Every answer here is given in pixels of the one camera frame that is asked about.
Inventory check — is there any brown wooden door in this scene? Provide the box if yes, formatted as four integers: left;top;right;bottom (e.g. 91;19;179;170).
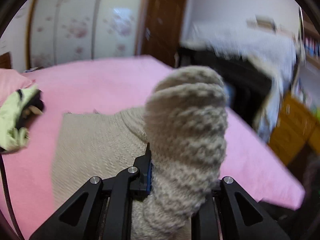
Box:
141;0;187;67

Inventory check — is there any floral sliding wardrobe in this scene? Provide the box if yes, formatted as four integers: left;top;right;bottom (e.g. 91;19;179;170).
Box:
27;0;143;68

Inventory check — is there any black piano with lace cover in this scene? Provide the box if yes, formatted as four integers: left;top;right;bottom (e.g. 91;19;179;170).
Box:
176;23;305;141

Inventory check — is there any pink ruffled pillow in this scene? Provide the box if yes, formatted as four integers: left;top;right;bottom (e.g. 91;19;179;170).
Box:
0;69;35;106

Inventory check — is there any black camera cable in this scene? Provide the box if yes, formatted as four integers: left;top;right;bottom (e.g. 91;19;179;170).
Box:
0;152;26;240

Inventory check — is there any pink bed sheet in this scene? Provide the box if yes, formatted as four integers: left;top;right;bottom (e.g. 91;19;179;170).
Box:
3;56;304;238

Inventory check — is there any dark wooden headboard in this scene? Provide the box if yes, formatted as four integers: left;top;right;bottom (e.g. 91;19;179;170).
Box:
0;52;12;69

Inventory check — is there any wooden cabinet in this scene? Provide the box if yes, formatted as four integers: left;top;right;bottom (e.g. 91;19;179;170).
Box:
268;93;319;166

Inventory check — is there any beige knitted cardigan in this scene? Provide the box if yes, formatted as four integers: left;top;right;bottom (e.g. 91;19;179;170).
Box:
52;66;228;239

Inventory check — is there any light green black garment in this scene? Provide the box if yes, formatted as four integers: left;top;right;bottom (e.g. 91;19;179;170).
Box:
1;85;44;152

